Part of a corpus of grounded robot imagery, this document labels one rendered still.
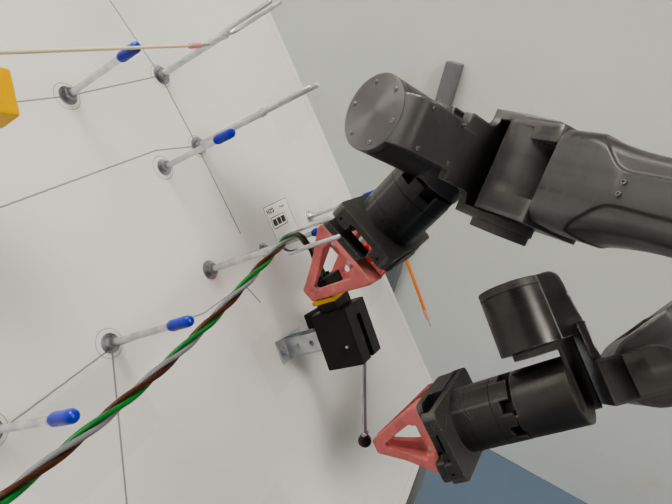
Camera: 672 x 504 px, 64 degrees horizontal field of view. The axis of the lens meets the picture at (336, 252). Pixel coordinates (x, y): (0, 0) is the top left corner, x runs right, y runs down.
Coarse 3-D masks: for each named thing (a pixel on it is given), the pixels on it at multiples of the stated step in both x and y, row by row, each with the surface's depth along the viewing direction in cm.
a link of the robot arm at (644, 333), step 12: (660, 312) 41; (636, 324) 47; (648, 324) 41; (660, 324) 40; (624, 336) 46; (636, 336) 41; (648, 336) 40; (660, 336) 40; (612, 348) 43; (624, 348) 41; (660, 396) 39
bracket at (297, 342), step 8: (296, 328) 57; (288, 336) 56; (296, 336) 54; (304, 336) 53; (312, 336) 53; (280, 344) 54; (288, 344) 55; (296, 344) 54; (304, 344) 54; (312, 344) 55; (280, 352) 54; (288, 352) 55; (296, 352) 54; (304, 352) 54; (312, 352) 53; (288, 360) 55
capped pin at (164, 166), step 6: (222, 132) 43; (228, 132) 43; (234, 132) 43; (216, 138) 44; (222, 138) 43; (228, 138) 43; (204, 144) 44; (210, 144) 44; (192, 150) 45; (198, 150) 45; (180, 156) 46; (186, 156) 46; (162, 162) 47; (168, 162) 47; (174, 162) 46; (162, 168) 47; (168, 168) 47; (168, 174) 48
